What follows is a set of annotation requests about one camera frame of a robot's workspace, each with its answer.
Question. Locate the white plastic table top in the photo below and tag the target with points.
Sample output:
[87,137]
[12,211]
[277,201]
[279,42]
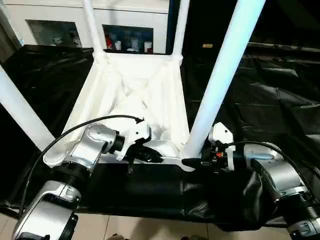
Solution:
[130,90]

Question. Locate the white plastic table leg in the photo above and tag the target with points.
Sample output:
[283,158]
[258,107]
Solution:
[92,27]
[225,75]
[22,112]
[180,27]

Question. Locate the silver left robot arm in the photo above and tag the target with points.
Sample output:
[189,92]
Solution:
[87,147]

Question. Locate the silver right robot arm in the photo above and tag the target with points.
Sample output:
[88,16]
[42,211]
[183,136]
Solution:
[277,172]

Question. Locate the black mat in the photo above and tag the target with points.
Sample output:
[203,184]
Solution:
[165,195]

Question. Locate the grey left robot foot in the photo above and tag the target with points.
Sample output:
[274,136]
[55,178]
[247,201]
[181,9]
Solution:
[118,237]

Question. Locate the grey robot foot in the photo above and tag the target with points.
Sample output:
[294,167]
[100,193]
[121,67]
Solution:
[194,237]
[118,237]

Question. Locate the grey right robot foot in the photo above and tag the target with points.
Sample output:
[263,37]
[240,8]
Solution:
[194,237]

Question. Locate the small gold tag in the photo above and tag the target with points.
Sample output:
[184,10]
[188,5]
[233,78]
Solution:
[207,46]

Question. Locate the black metal bar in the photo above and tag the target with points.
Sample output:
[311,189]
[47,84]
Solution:
[285,48]

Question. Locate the white cabinet with glass doors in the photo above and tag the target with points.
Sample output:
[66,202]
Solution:
[115,15]

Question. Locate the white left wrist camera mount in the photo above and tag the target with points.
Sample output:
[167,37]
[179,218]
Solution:
[136,132]

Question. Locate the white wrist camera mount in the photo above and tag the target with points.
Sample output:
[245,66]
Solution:
[136,132]
[221,134]

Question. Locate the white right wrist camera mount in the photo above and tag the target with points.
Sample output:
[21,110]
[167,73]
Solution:
[221,134]

